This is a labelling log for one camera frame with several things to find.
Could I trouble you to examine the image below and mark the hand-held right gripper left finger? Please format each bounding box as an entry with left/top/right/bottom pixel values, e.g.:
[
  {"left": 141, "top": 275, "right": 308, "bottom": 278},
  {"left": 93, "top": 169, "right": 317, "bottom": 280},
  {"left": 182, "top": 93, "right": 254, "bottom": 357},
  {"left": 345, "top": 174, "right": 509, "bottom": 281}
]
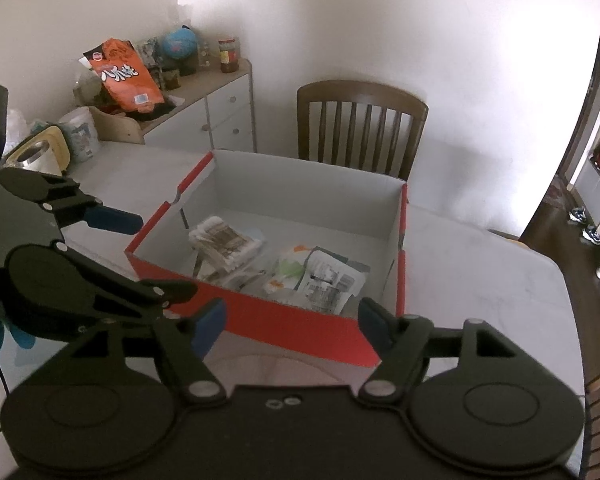
[{"left": 62, "top": 297, "right": 227, "bottom": 406}]

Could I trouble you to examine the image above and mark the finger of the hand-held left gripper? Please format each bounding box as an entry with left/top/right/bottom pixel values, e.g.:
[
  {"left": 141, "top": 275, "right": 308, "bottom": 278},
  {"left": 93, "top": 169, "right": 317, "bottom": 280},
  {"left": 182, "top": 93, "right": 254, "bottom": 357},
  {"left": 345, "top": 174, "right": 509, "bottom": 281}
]
[
  {"left": 0, "top": 166, "right": 145, "bottom": 235},
  {"left": 60, "top": 247, "right": 200, "bottom": 318}
]

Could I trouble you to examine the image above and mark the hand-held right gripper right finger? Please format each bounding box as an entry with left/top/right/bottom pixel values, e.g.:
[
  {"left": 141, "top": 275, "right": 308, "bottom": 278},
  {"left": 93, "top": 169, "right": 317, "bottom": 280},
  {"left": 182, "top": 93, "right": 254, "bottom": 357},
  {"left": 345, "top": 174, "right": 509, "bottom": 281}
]
[{"left": 357, "top": 297, "right": 536, "bottom": 404}]

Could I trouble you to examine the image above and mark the red cardboard box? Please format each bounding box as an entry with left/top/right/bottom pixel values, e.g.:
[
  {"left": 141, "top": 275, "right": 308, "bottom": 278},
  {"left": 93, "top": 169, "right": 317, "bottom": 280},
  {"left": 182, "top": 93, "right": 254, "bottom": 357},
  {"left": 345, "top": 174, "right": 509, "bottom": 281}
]
[{"left": 125, "top": 149, "right": 411, "bottom": 368}]

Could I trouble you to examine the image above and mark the cotton swab pack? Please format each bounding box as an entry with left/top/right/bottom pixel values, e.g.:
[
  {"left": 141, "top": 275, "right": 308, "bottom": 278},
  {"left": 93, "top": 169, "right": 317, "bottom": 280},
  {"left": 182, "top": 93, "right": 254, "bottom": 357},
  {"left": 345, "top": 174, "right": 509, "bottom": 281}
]
[{"left": 187, "top": 215, "right": 267, "bottom": 281}]

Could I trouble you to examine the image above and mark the white marble desktop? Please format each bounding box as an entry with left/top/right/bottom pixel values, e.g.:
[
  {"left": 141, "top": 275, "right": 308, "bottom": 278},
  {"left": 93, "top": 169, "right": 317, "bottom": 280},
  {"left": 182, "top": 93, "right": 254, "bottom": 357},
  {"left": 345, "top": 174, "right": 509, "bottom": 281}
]
[{"left": 0, "top": 140, "right": 588, "bottom": 480}]

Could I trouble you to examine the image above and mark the light wooden tray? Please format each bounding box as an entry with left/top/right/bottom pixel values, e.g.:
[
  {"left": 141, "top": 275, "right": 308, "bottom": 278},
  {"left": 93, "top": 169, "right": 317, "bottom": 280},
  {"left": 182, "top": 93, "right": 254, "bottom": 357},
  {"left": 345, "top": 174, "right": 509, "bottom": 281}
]
[{"left": 89, "top": 106, "right": 146, "bottom": 146}]

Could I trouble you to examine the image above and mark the white patterned cup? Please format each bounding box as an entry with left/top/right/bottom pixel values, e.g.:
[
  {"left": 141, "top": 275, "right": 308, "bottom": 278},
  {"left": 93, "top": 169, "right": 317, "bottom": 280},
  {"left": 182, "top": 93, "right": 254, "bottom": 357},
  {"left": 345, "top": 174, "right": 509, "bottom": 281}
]
[{"left": 59, "top": 106, "right": 102, "bottom": 162}]

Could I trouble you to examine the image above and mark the yellow tape dispenser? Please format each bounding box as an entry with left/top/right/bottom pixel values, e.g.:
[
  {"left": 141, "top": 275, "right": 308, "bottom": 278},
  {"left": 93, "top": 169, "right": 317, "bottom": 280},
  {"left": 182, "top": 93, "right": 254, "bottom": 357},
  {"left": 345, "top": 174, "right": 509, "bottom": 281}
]
[{"left": 2, "top": 125, "right": 72, "bottom": 177}]

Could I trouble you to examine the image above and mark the clear plastic bag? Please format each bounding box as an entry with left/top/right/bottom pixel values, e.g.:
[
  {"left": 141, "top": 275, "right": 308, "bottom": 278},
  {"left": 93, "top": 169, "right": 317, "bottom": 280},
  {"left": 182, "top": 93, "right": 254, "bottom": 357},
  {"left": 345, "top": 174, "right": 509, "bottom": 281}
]
[{"left": 5, "top": 109, "right": 31, "bottom": 146}]

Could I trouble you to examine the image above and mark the orange snack bag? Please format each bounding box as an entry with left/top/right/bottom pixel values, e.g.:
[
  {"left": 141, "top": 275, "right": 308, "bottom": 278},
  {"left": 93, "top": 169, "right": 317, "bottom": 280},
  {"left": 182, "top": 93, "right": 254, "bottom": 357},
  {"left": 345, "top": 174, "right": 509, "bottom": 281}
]
[{"left": 82, "top": 37, "right": 163, "bottom": 113}]

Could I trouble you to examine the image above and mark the white sideboard cabinet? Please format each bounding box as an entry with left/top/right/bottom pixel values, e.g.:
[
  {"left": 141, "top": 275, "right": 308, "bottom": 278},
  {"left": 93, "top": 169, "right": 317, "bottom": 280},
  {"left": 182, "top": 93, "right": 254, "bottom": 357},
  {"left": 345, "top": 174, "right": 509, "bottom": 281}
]
[{"left": 140, "top": 57, "right": 257, "bottom": 153}]

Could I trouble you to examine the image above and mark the blue globe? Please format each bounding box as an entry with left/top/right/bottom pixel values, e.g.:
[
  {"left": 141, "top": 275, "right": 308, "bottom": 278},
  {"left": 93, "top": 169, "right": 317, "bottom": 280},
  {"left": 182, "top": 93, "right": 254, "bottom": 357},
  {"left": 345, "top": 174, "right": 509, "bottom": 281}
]
[{"left": 160, "top": 26, "right": 198, "bottom": 77}]

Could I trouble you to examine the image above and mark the red lidded jar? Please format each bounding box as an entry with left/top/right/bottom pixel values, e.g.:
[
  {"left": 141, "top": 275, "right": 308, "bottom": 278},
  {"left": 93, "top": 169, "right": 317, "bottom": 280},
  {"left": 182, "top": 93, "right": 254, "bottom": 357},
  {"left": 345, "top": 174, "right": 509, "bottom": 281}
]
[{"left": 217, "top": 36, "right": 241, "bottom": 73}]

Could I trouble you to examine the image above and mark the brown wooden chair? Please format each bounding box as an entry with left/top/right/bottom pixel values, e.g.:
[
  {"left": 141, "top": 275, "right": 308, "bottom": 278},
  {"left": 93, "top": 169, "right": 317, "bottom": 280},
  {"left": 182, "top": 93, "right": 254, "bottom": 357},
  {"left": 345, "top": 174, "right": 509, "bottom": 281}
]
[{"left": 296, "top": 80, "right": 429, "bottom": 182}]

